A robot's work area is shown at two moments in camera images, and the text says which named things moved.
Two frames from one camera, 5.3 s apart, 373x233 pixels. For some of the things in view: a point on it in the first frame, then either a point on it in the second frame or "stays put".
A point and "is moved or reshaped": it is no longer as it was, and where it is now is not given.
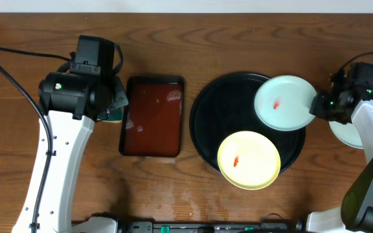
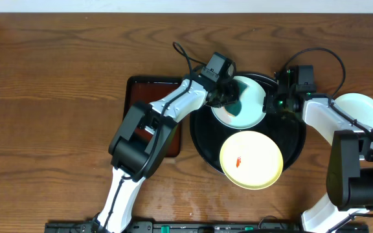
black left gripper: x=118 y=98 to x=226 y=94
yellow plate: x=248 y=160 stays put
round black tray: x=225 y=105 stays put
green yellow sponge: x=115 y=116 to x=234 y=109
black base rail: x=276 y=226 stays put
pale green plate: x=283 y=103 is moved or reshaped
